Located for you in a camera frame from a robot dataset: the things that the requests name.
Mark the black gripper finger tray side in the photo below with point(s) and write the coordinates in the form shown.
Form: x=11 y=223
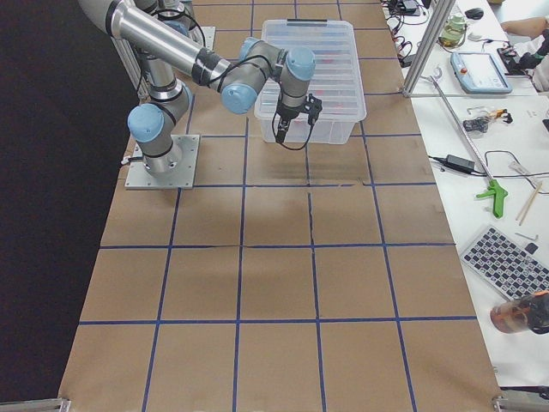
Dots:
x=282 y=129

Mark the black gripper body tray side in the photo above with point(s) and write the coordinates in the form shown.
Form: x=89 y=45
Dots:
x=285 y=115

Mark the clear plastic box lid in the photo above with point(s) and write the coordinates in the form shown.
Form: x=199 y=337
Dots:
x=337 y=79

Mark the silver robot arm near tray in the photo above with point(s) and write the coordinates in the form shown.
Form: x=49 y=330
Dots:
x=163 y=47

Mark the clear plastic storage box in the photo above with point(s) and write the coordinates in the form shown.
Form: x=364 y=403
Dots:
x=329 y=129

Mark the brown paper table cover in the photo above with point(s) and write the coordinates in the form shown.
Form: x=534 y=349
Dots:
x=320 y=280

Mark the black power adapter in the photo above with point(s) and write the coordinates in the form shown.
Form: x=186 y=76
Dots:
x=455 y=163

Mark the robot teach pendant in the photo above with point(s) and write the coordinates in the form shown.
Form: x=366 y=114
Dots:
x=479 y=73

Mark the long metal reacher grabber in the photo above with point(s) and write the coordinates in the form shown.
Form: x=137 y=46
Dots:
x=494 y=189

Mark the wooden chopstick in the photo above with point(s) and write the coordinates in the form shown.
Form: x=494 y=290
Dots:
x=521 y=217

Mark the checkered calibration board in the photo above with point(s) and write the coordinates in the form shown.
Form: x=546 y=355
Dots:
x=504 y=265

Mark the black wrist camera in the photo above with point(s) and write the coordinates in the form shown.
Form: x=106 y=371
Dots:
x=313 y=108

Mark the aluminium frame post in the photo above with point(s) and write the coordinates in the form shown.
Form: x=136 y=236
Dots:
x=435 y=26

